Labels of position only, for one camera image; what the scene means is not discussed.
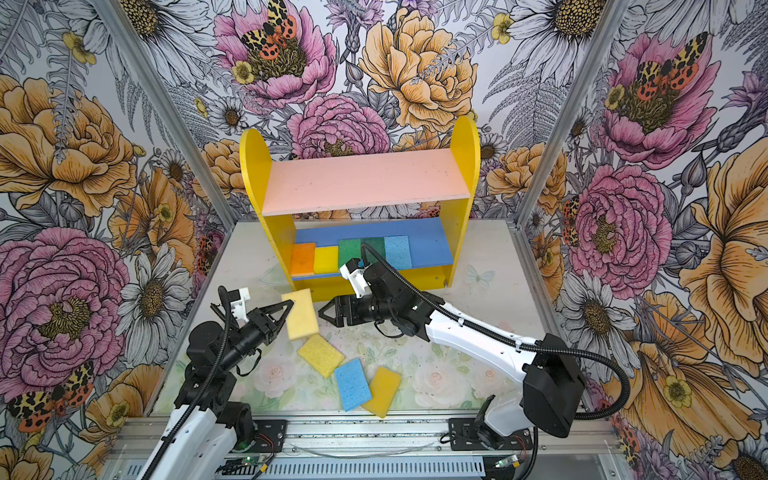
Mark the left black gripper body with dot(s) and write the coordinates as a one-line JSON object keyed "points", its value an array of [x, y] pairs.
{"points": [[249, 337]]}

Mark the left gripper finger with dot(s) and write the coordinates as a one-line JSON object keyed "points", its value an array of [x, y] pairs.
{"points": [[274, 316], [264, 337]]}

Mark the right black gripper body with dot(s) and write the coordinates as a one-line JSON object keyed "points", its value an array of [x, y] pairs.
{"points": [[369, 309]]}

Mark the pale yellow sponge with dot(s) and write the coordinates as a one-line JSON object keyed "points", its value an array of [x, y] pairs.
{"points": [[302, 319]]}

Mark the light blue sponge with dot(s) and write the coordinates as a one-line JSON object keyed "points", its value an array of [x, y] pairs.
{"points": [[397, 252]]}

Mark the bright yellow sponge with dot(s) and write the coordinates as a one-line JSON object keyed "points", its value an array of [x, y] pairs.
{"points": [[326, 260]]}

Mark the dark green sponge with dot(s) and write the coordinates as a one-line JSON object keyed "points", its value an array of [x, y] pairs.
{"points": [[376, 249]]}

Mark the orange sponge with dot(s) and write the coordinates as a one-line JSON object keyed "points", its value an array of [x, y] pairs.
{"points": [[302, 260]]}

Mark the light green sponge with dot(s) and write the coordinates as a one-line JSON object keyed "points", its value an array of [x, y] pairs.
{"points": [[349, 249]]}

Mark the blue porous sponge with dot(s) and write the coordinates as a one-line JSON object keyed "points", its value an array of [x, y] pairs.
{"points": [[352, 384]]}

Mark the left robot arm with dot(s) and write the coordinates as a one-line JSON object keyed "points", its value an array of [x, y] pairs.
{"points": [[206, 425]]}

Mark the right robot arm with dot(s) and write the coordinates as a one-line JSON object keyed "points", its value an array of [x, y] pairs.
{"points": [[550, 384]]}

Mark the yellow wooden shelf unit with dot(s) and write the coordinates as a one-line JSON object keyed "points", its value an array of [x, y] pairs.
{"points": [[278, 191]]}

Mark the yellow porous sponge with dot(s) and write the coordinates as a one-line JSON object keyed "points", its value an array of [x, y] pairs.
{"points": [[321, 355]]}

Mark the golden yellow sponge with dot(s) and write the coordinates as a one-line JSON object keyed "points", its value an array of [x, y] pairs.
{"points": [[383, 388]]}

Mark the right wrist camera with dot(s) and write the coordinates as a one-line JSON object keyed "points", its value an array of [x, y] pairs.
{"points": [[353, 271]]}

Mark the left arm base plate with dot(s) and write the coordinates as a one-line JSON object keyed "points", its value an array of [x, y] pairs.
{"points": [[261, 436]]}

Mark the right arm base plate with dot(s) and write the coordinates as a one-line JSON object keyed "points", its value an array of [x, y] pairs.
{"points": [[465, 434]]}

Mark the aluminium front rail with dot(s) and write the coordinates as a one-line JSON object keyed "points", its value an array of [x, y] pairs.
{"points": [[414, 432]]}

